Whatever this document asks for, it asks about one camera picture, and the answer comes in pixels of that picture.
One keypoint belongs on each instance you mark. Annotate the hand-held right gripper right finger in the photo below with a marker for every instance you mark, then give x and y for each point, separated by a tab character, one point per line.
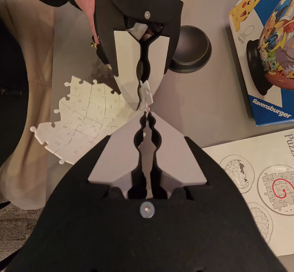
181	161

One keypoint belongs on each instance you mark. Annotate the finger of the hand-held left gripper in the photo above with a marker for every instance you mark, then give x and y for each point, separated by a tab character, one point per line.
159	60
125	58

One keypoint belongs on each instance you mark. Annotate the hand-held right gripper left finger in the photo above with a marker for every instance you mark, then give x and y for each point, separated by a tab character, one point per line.
114	159

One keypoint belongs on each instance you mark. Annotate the curved white puzzle piece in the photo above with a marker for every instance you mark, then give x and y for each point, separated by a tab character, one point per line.
145	92

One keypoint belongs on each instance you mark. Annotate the partly built puzzle ball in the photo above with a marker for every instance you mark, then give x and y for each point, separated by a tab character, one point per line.
75	120

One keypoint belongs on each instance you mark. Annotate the colourful puzzle piece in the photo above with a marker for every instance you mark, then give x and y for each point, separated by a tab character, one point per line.
94	45

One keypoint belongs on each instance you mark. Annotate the black round puzzle stand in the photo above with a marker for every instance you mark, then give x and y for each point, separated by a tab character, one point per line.
193	46

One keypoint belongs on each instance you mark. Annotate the blue puzzle box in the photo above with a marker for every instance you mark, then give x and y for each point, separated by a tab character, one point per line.
271	69

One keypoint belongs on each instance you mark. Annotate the white instruction sheet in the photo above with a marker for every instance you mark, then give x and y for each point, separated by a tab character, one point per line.
252	161

